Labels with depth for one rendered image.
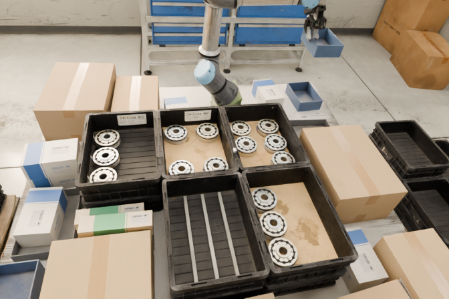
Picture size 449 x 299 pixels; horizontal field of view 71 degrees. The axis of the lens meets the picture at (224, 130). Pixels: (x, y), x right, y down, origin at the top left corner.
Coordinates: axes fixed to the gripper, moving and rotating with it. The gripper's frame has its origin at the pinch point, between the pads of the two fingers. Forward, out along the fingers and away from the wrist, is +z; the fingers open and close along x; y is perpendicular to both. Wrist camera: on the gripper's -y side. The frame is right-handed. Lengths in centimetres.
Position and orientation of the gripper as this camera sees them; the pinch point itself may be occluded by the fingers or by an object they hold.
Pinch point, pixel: (309, 39)
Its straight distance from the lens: 181.3
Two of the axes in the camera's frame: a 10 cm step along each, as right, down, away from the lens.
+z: 0.0, 7.2, 7.0
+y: 1.5, 6.9, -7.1
